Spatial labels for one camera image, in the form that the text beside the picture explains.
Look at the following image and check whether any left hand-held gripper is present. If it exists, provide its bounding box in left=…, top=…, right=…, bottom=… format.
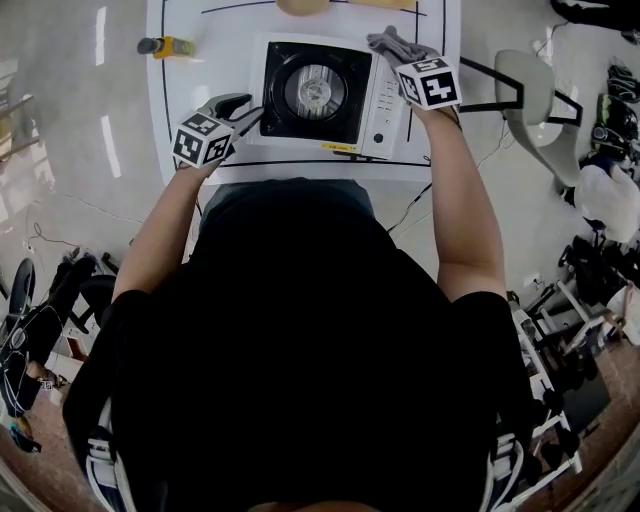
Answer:
left=171, top=93, right=265, bottom=169

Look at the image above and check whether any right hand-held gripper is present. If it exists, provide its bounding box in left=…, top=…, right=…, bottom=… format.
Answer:
left=394, top=56, right=462, bottom=110

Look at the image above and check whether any white portable gas stove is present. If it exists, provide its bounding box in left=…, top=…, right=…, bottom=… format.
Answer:
left=246, top=32, right=416, bottom=161

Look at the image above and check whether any person's left forearm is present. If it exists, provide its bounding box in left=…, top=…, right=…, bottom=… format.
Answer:
left=110, top=162, right=221, bottom=304

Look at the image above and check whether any person's right forearm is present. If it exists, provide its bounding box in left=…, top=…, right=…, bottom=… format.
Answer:
left=410, top=104, right=509, bottom=304

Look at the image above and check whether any white square table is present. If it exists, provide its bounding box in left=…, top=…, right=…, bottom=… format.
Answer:
left=144, top=0, right=462, bottom=187

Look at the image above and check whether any yellow oil bottle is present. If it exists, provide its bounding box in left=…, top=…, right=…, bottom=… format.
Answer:
left=137, top=35, right=196, bottom=60

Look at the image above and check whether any rectangular beige tray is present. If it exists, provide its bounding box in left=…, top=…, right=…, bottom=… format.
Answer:
left=344, top=0, right=417, bottom=11

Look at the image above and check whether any round beige bowl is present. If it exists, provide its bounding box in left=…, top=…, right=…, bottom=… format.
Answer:
left=275, top=0, right=331, bottom=15

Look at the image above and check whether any black helmet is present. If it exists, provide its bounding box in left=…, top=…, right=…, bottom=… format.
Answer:
left=597, top=93, right=640, bottom=129
left=606, top=63, right=640, bottom=105
left=591, top=124, right=635, bottom=157

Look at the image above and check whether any wooden chair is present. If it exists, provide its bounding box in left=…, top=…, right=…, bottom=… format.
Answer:
left=0, top=92, right=41, bottom=162

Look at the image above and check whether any pile of black gear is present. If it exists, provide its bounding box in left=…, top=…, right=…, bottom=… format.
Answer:
left=557, top=233, right=629, bottom=307

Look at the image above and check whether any person's black shirt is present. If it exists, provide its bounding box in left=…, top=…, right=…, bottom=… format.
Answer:
left=62, top=177, right=531, bottom=512

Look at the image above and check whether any white storage shelf with bins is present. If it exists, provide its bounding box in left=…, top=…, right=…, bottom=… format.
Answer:
left=507, top=279, right=640, bottom=512

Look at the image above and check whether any grey chair with black frame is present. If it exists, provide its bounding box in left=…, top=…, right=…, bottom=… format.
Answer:
left=458, top=48, right=585, bottom=196

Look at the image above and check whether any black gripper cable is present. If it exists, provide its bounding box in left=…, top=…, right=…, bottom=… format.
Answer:
left=387, top=182, right=435, bottom=235

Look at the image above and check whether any white navy shoulder strap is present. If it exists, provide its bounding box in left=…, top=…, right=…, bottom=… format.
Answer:
left=487, top=429, right=526, bottom=512
left=84, top=397, right=136, bottom=512

